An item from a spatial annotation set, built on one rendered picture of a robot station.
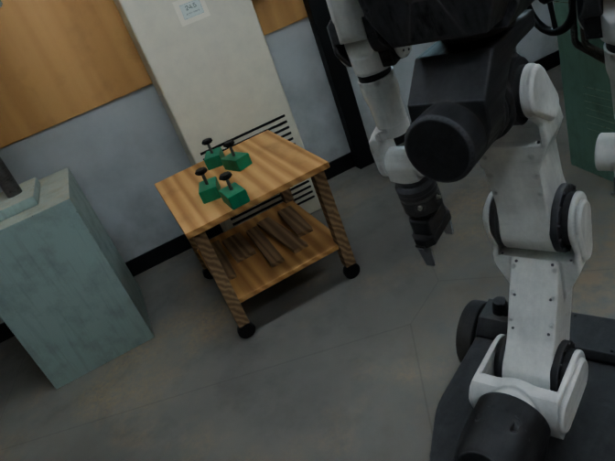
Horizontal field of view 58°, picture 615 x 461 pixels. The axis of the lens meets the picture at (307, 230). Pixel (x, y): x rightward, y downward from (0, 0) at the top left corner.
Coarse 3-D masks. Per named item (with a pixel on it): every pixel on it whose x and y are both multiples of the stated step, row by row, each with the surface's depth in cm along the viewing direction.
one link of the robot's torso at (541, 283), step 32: (576, 192) 110; (576, 224) 109; (512, 256) 122; (544, 256) 119; (576, 256) 113; (512, 288) 122; (544, 288) 118; (512, 320) 123; (544, 320) 119; (512, 352) 123; (544, 352) 119; (544, 384) 118
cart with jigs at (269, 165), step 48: (240, 144) 251; (288, 144) 230; (192, 192) 219; (240, 192) 191; (288, 192) 264; (192, 240) 253; (240, 240) 245; (288, 240) 230; (336, 240) 217; (240, 288) 215; (240, 336) 215
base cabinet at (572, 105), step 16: (560, 16) 213; (560, 48) 221; (576, 48) 212; (560, 64) 225; (576, 64) 215; (592, 64) 207; (576, 80) 219; (592, 80) 211; (608, 80) 203; (576, 96) 223; (592, 96) 214; (608, 96) 206; (576, 112) 228; (592, 112) 218; (608, 112) 210; (576, 128) 232; (592, 128) 222; (608, 128) 213; (576, 144) 237; (592, 144) 226; (576, 160) 242; (592, 160) 231; (608, 176) 226
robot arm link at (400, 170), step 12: (396, 156) 115; (396, 168) 116; (408, 168) 114; (396, 180) 118; (408, 180) 116; (420, 180) 117; (432, 180) 118; (396, 192) 122; (408, 192) 118; (420, 192) 117; (432, 192) 118
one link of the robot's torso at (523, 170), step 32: (544, 96) 91; (512, 128) 102; (544, 128) 95; (480, 160) 107; (512, 160) 103; (544, 160) 103; (512, 192) 109; (544, 192) 105; (512, 224) 114; (544, 224) 109
